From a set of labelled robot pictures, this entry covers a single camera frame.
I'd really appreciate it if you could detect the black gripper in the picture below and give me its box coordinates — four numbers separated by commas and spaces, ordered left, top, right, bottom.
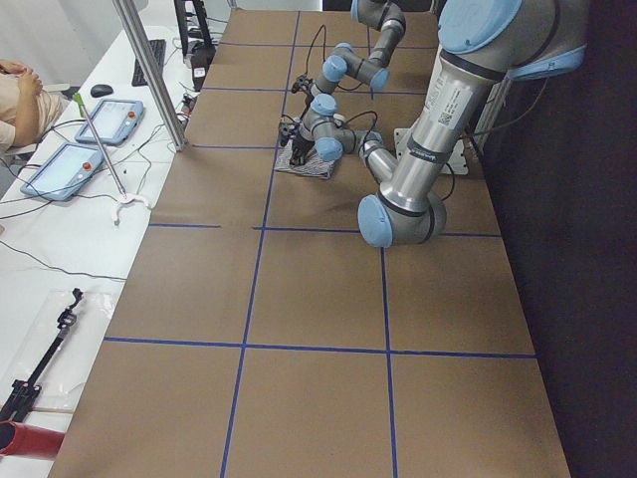
290, 134, 315, 167

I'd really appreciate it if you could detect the striped polo shirt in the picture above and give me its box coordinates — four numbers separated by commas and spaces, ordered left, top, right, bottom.
274, 142, 337, 179

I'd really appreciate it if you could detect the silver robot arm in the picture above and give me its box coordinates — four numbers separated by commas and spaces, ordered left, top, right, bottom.
309, 0, 406, 100
279, 1, 589, 248

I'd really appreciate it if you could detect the black keyboard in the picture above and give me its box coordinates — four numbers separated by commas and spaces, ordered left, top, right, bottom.
130, 39, 167, 87

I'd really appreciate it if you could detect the far blue teach pendant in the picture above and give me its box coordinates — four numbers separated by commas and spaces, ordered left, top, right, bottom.
91, 98, 144, 146

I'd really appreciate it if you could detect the blue teach pendant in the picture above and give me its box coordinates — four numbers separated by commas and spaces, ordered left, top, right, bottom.
20, 142, 104, 201
91, 98, 144, 146

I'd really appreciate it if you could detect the black computer mouse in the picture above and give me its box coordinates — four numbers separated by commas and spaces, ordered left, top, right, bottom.
90, 84, 113, 98

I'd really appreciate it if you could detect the white-tipped metal grabber stick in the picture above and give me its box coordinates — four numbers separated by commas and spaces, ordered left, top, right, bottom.
72, 93, 151, 227

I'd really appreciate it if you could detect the near blue teach pendant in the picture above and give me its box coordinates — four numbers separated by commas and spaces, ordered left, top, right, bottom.
20, 142, 104, 201

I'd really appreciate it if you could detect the seated person beige shirt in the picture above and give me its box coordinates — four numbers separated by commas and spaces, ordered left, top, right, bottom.
1, 59, 69, 153

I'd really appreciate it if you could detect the black grabber tool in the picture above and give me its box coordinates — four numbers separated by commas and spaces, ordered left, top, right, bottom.
1, 288, 84, 422

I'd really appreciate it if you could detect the red cylinder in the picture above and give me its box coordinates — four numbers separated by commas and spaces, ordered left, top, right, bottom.
1, 421, 65, 460

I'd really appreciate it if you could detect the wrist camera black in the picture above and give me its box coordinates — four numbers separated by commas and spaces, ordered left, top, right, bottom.
291, 75, 314, 97
278, 119, 301, 147

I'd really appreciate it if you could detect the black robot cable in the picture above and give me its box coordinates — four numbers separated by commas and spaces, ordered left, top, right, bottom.
337, 110, 379, 135

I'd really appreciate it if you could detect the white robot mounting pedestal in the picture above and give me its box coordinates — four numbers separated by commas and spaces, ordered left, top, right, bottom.
394, 73, 495, 163

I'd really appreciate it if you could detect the aluminium frame post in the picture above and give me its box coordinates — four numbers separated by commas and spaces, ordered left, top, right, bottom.
112, 0, 186, 151

